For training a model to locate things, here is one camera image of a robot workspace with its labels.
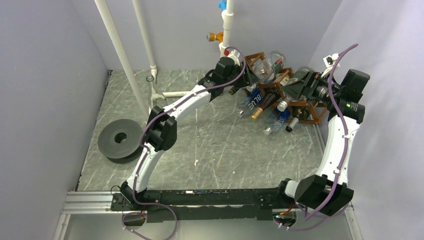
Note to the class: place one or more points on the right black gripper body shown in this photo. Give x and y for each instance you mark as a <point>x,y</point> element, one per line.
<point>320,88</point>

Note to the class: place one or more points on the slanted white pvc pipe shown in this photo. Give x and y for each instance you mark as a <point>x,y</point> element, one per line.
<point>112,31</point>

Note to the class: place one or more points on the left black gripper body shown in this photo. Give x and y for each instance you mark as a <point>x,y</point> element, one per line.
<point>246,81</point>

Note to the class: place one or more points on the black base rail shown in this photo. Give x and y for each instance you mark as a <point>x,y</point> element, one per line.
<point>204,204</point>

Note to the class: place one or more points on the dark bottle gold cap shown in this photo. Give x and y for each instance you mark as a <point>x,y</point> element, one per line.
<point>269,99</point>

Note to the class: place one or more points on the brown wooden wine rack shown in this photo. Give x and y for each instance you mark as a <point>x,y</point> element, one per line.
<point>316,108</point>

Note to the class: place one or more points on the dark bottle silver cap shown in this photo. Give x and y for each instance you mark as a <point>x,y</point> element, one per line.
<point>299,114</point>

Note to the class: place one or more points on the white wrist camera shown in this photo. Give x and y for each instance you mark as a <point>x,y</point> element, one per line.
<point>329,62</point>
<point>233,54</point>

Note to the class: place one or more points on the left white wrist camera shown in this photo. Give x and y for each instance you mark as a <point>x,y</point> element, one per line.
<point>233,54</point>

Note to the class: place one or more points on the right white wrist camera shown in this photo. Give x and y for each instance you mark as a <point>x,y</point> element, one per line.
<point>329,62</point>

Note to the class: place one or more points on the blue valve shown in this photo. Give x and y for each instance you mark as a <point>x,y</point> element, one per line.
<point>222,4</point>

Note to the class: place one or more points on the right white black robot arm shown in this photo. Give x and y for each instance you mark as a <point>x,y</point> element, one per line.
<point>326,192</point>

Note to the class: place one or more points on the lower blue clear bottle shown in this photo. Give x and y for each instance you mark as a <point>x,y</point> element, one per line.
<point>275,121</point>

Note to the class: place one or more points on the standing clear empty bottle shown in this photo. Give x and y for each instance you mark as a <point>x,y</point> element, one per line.
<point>155,95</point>

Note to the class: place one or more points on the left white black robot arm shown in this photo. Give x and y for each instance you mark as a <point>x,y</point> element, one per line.
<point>160,133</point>

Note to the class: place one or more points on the blue labelled clear bottle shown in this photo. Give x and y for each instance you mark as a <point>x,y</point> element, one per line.
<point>249,104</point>

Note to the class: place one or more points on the orange valve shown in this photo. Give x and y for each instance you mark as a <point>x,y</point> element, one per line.
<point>215,37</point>

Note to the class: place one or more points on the white pvc pipe frame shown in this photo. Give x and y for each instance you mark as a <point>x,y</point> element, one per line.
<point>227,18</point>

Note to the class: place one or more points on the aluminium frame rail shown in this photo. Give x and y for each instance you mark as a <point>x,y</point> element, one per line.
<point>99,203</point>

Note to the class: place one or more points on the clear bottle dark label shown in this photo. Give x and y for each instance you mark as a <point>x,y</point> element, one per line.
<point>283,105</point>

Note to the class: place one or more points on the clear bottle red green label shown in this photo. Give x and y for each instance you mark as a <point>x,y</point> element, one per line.
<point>269,67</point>

